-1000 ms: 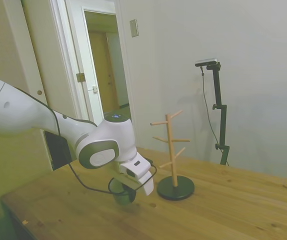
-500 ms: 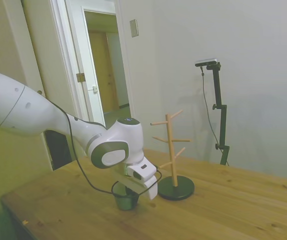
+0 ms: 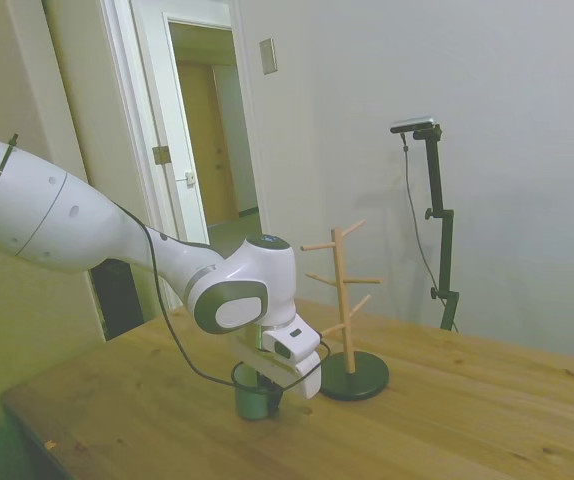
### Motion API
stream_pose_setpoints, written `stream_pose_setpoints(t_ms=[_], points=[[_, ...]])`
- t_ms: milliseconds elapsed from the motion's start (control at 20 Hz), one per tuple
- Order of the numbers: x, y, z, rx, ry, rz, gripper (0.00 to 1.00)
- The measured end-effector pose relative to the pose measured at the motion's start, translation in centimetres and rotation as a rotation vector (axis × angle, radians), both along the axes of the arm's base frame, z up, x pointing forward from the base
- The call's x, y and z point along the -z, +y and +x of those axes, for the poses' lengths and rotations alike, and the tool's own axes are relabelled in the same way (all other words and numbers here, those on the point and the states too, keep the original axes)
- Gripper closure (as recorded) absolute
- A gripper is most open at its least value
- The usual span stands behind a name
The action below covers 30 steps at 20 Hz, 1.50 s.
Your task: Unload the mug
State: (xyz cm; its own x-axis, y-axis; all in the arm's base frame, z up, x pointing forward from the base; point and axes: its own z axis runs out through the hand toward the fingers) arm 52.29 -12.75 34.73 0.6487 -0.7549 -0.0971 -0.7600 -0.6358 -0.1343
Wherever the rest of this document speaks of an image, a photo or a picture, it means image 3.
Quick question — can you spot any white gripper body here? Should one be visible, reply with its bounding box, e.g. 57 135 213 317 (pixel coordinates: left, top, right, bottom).
230 330 324 401

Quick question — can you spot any blue mug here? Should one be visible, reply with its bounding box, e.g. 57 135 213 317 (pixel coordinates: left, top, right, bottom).
230 360 283 422

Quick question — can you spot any wooden mug tree black base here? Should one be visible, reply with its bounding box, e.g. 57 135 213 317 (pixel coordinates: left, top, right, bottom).
300 218 391 402

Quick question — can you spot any black box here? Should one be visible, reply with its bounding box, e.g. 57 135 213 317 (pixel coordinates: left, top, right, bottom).
89 258 147 344

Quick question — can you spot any brown wooden hallway door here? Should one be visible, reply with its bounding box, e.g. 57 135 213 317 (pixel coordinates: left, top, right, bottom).
175 59 261 227

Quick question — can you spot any white door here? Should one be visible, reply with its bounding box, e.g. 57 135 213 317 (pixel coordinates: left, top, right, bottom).
129 0 213 311

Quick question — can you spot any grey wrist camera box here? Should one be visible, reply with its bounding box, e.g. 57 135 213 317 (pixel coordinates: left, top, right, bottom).
260 319 323 364

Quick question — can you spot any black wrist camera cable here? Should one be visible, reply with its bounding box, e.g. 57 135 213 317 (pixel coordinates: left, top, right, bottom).
116 207 332 391

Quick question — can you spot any black jointed camera stand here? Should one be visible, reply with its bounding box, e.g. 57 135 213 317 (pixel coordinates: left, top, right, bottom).
412 125 461 332

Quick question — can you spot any grey stereo camera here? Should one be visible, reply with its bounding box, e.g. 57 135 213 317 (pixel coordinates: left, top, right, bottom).
389 115 438 135

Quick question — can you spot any white door frame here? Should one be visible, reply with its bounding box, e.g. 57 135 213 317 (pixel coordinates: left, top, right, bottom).
99 0 271 311

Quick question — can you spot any grey wall switch plate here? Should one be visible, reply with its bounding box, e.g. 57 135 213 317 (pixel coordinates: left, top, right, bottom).
259 38 278 76

